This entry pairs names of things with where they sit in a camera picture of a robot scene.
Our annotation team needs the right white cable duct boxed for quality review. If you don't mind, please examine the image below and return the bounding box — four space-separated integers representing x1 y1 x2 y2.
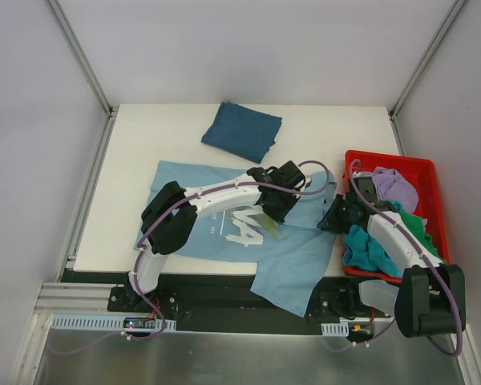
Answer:
321 322 350 338

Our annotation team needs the left white cable duct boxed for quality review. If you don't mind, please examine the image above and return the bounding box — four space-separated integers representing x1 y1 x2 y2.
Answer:
51 314 176 333

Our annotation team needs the green t shirt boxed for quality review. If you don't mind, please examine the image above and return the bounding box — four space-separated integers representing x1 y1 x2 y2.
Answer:
395 203 440 258

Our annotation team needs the aluminium frame post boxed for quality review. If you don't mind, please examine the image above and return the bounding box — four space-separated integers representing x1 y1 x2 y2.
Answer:
43 0 114 117
389 0 469 121

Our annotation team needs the folded navy blue t shirt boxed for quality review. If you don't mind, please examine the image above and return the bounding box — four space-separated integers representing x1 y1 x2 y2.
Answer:
201 102 282 164

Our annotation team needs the right aluminium frame post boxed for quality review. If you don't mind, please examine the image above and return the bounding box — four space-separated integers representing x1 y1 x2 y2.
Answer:
389 0 469 121

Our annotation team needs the teal t shirt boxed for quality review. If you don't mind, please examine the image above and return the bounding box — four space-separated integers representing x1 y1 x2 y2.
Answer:
343 225 402 278

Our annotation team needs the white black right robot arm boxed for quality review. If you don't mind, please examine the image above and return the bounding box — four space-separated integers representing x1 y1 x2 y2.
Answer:
317 176 466 338

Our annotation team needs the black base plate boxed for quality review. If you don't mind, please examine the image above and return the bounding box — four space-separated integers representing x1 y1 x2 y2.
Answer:
107 268 400 334

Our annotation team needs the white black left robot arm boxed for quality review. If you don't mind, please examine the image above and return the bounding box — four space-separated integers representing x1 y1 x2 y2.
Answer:
125 161 311 312

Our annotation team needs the lilac t shirt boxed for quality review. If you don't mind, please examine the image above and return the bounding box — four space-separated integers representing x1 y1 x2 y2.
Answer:
372 167 418 213

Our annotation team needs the light blue t shirt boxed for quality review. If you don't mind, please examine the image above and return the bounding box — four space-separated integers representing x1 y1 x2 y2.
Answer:
150 161 336 317

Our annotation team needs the left aluminium frame post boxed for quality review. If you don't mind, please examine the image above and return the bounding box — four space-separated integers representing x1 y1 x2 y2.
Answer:
43 0 114 117

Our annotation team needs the white cable duct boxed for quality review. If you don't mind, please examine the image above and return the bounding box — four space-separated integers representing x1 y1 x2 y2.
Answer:
321 322 350 338
51 314 176 333

